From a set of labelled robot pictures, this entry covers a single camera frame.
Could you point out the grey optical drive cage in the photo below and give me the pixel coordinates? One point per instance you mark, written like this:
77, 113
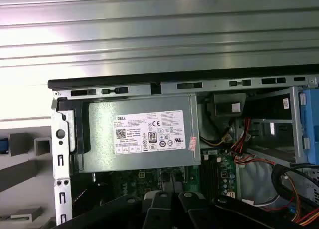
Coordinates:
274, 131

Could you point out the grey perforated disk bay cage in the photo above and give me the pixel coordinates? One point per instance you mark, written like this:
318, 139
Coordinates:
314, 179

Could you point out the hard disk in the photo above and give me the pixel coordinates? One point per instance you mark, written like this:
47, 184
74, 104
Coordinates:
3, 145

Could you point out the grey Dell power supply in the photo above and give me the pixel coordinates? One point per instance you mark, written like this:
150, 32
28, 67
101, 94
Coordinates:
104, 129

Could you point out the black RAM slot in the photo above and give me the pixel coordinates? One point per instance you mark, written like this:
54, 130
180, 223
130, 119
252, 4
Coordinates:
215, 176
206, 176

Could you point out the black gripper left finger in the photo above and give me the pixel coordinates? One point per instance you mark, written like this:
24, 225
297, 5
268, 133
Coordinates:
159, 209

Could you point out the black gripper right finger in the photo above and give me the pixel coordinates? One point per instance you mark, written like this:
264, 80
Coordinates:
192, 209

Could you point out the green motherboard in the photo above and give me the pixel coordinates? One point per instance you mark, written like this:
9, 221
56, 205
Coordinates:
192, 172

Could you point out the blue drive bay latch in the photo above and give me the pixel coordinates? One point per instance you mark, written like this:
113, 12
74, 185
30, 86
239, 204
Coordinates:
310, 129

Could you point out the black PC case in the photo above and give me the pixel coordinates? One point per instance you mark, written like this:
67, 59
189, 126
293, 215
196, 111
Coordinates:
139, 89

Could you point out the grey parts rack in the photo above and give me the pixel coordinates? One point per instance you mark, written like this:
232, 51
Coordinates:
17, 174

